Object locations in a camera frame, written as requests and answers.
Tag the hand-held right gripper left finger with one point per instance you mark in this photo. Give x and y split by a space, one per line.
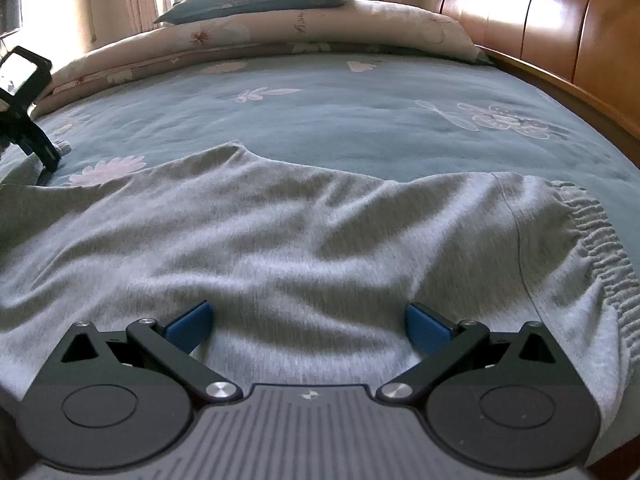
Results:
192 325

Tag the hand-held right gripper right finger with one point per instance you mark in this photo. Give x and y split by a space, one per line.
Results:
425 325

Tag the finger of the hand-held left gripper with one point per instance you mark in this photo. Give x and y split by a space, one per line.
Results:
42 145

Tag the grey sweatpants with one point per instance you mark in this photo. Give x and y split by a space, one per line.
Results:
310 240

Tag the pink floral folded quilt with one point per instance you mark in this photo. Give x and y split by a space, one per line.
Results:
260 35

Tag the green pillow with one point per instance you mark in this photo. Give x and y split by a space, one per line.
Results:
260 0

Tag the wooden headboard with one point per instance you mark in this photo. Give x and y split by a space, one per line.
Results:
550 25

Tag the black wall television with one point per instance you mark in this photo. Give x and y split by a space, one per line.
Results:
10 7

